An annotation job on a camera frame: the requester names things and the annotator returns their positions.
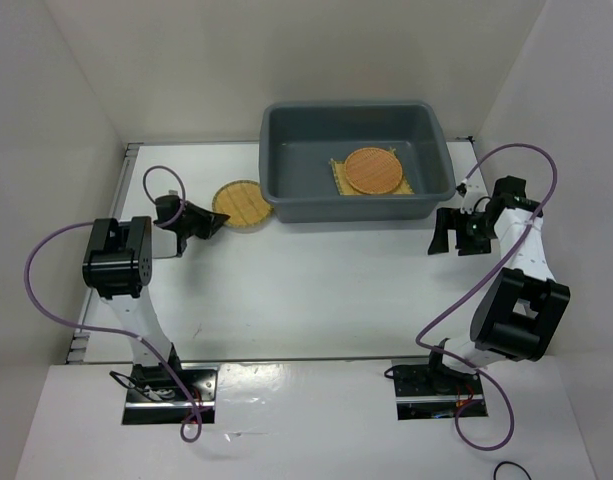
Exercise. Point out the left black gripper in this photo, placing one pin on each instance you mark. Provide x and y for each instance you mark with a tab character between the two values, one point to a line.
211	221

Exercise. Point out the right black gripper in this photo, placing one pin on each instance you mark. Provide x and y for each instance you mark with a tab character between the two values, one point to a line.
451	218

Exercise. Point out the round green-rimmed bamboo tray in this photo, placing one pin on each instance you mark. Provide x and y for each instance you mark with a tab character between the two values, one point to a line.
242	201

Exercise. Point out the square woven bamboo mat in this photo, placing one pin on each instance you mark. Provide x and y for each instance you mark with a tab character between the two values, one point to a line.
344	188

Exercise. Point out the round orange woven basket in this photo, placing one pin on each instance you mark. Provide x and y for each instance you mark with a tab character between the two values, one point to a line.
373	170

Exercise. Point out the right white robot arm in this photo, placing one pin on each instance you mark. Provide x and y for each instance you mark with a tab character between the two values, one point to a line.
522	309

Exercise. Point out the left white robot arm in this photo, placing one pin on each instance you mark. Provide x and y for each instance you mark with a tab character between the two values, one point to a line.
118	265

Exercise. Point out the grey plastic bin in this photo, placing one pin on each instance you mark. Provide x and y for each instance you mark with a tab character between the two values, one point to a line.
299	141

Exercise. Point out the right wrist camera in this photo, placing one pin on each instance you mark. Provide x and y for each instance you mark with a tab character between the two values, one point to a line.
470	194

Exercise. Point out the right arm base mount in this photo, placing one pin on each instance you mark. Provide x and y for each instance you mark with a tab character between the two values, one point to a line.
423	393

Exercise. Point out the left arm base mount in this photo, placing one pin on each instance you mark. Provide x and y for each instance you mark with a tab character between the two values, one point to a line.
155	398

